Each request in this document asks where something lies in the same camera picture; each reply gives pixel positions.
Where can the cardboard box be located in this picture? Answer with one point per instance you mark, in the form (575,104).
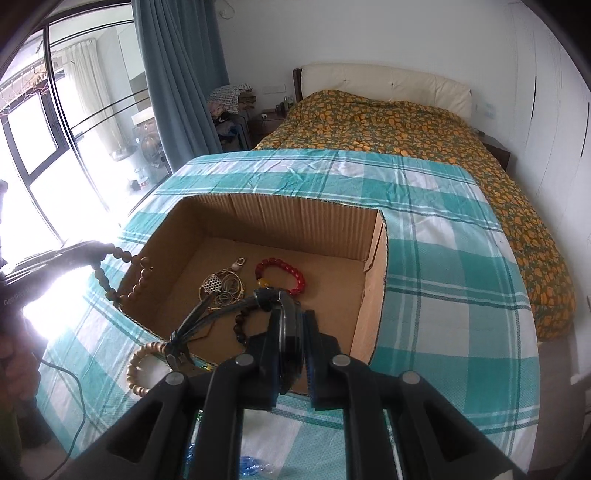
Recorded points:
(300,226)

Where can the orange patterned bed blanket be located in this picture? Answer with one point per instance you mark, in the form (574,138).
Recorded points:
(415,124)

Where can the black framed sliding glass door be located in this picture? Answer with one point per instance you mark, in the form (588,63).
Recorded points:
(57,92)

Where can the white wardrobe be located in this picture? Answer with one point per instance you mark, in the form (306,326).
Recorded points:
(545,115)

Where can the dark wooden nightstand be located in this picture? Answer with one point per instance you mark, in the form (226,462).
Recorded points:
(497,152)
(267,127)

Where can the person's left hand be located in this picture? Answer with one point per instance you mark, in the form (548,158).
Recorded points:
(16,360)

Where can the cream padded headboard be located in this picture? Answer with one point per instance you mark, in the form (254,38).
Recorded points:
(392,78)

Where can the pile of clothes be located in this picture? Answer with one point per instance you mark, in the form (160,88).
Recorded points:
(228,106)

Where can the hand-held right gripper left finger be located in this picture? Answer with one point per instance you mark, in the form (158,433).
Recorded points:
(272,360)

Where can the black framed window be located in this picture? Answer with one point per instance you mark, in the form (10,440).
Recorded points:
(34,175)

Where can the white sheer curtain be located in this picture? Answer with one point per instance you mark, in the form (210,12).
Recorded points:
(87,83)

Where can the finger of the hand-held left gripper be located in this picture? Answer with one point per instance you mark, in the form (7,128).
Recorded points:
(69,256)

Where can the black bangle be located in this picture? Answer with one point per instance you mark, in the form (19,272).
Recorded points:
(291,341)

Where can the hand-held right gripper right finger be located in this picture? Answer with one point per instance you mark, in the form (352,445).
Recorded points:
(316,369)

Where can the blue curtain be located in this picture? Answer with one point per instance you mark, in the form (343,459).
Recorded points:
(180,69)

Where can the teal plaid tablecloth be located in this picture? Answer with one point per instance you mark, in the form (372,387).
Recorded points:
(438,240)

